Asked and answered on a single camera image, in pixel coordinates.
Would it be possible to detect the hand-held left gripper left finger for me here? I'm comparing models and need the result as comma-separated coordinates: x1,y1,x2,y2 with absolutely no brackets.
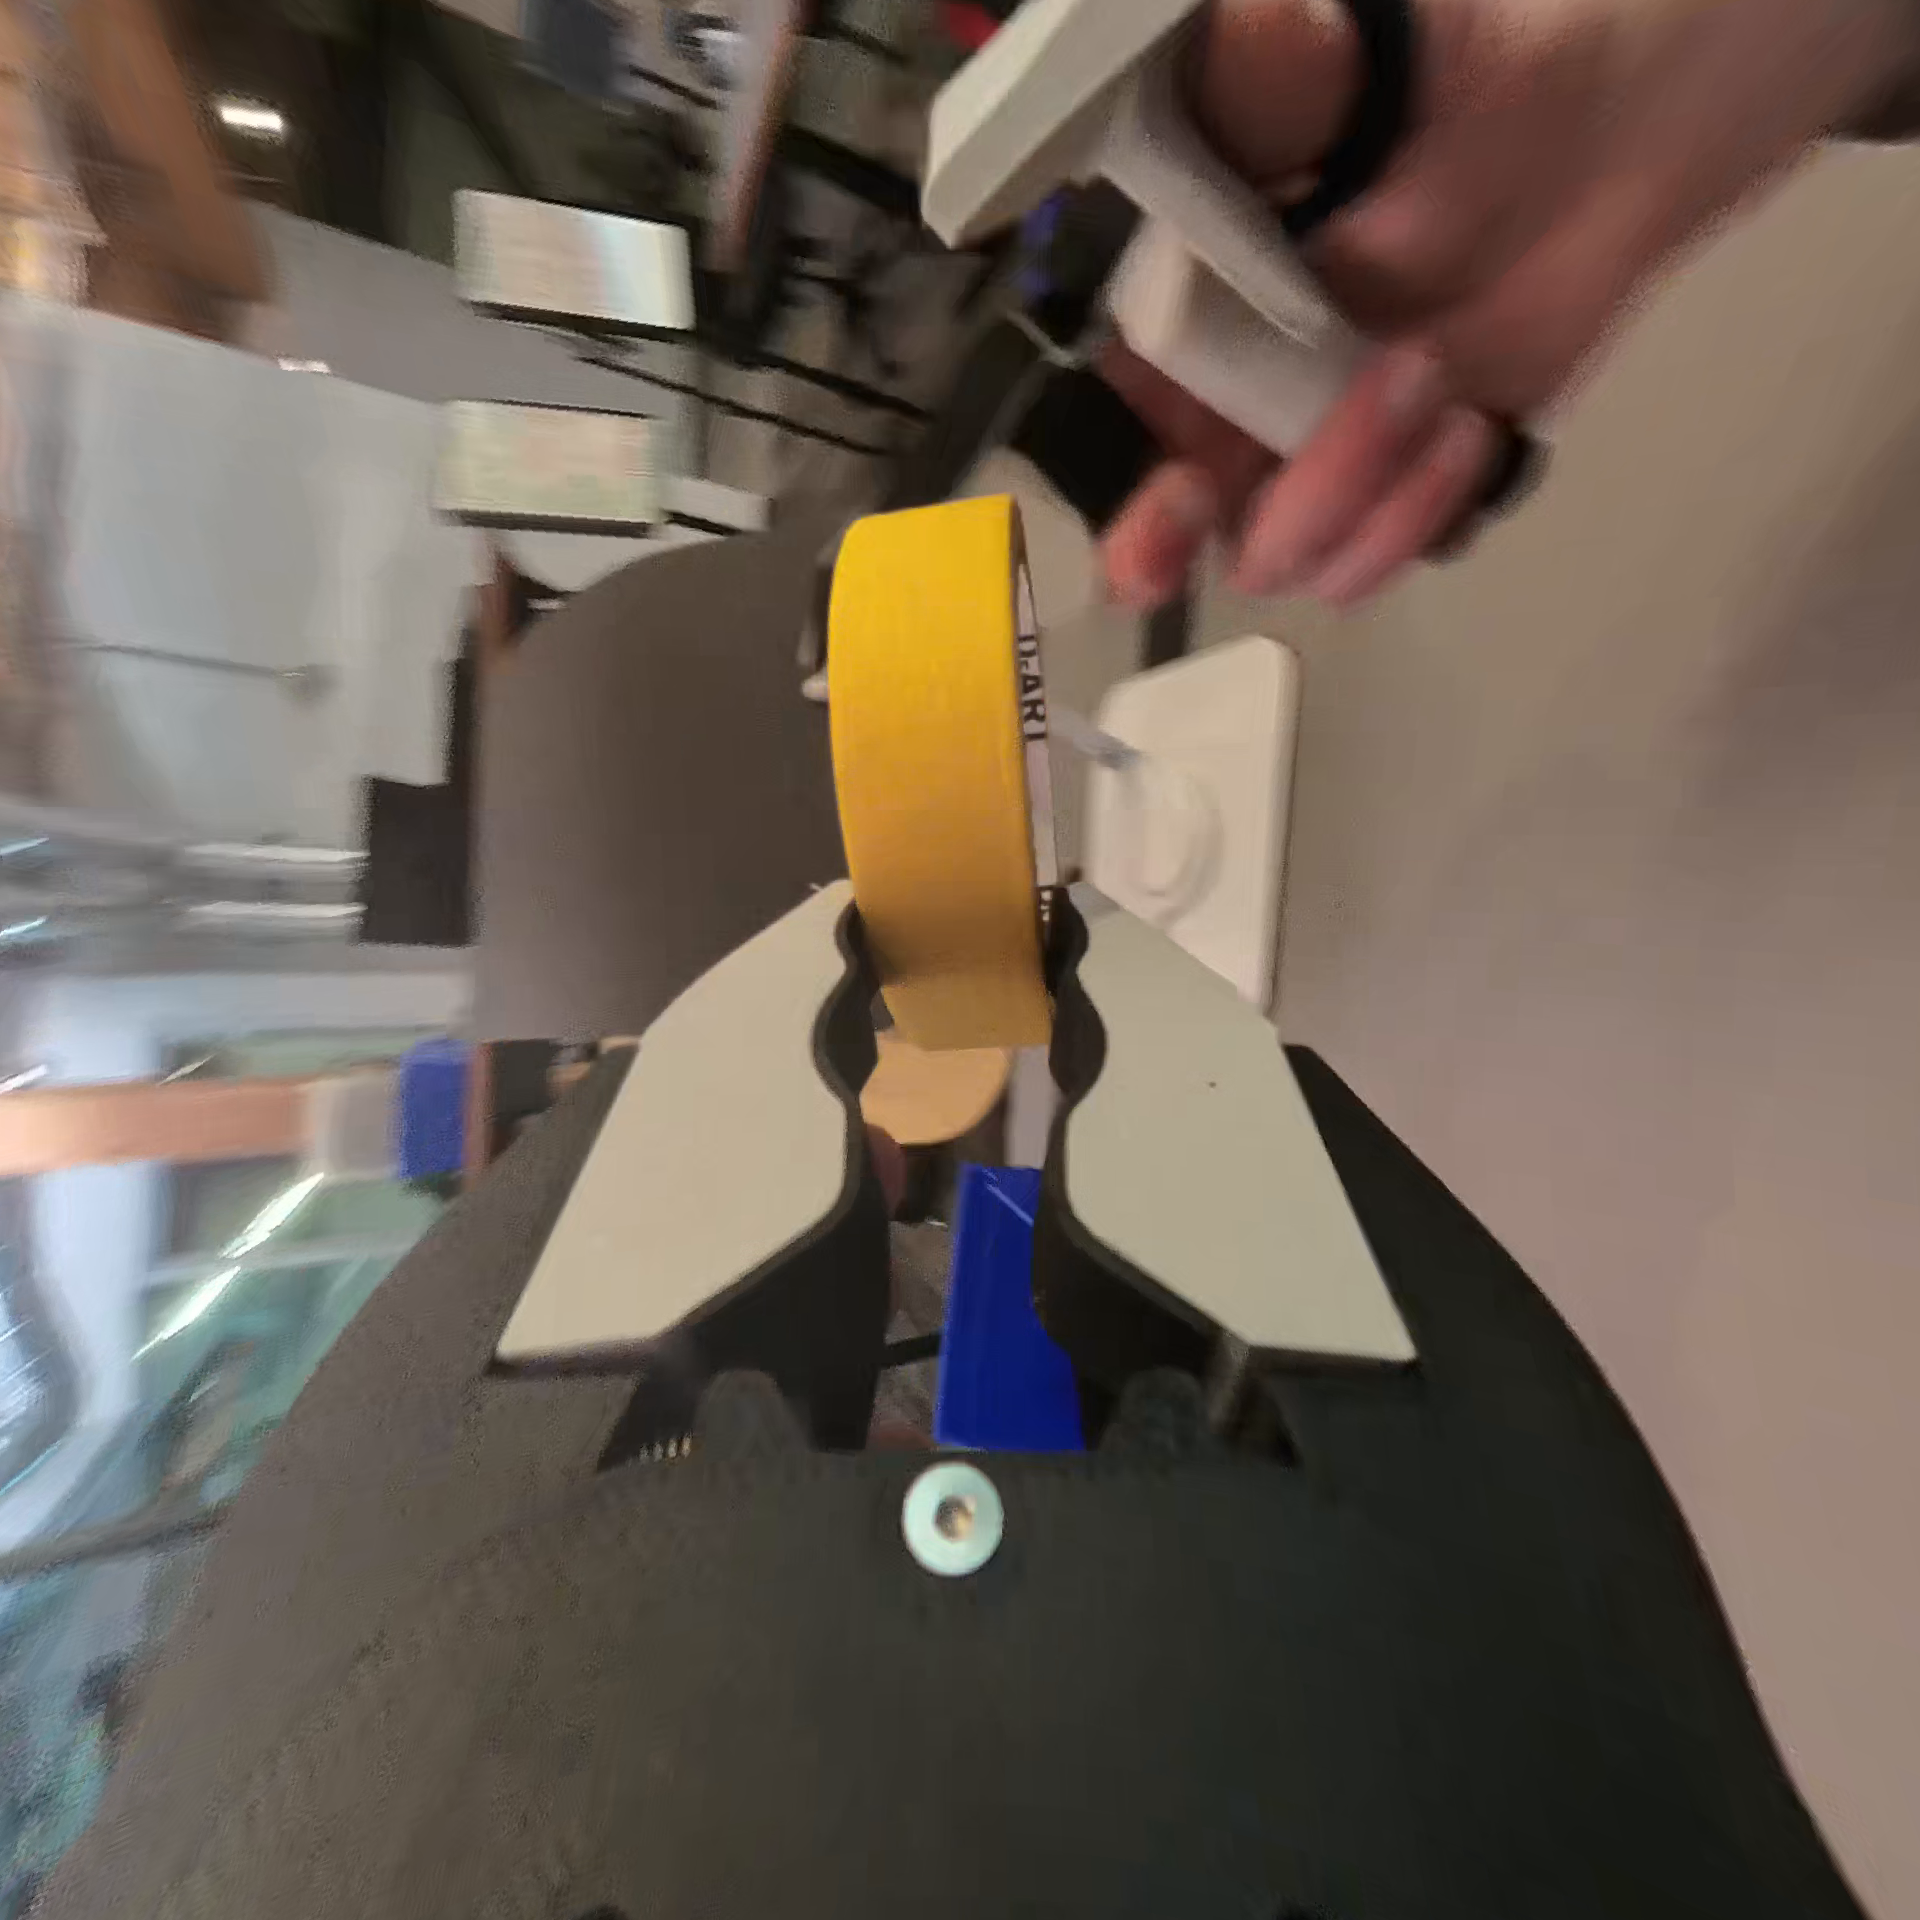
494,886,892,1453

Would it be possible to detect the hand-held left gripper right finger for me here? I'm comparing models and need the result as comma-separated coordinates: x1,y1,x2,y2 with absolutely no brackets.
1034,882,1421,1451

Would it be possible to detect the yellow masking tape roll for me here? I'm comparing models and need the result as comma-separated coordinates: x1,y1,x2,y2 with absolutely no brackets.
828,495,1061,1052

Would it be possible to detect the person's right hand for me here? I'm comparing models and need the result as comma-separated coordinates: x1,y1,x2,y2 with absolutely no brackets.
1099,0,1920,613

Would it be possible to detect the blue storage bin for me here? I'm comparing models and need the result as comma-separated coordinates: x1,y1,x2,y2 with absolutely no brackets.
934,1162,1089,1453

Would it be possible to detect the grey and wooden curved board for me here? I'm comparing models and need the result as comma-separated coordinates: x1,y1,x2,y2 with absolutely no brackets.
471,522,1017,1149

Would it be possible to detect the black monitor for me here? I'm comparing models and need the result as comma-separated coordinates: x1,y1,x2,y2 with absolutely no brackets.
359,778,474,946

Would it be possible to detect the white board stand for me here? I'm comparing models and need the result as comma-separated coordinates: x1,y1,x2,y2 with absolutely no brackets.
1049,636,1299,1011

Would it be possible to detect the whiteboard on stand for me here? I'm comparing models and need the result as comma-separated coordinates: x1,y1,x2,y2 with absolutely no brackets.
432,398,667,538
449,186,701,333

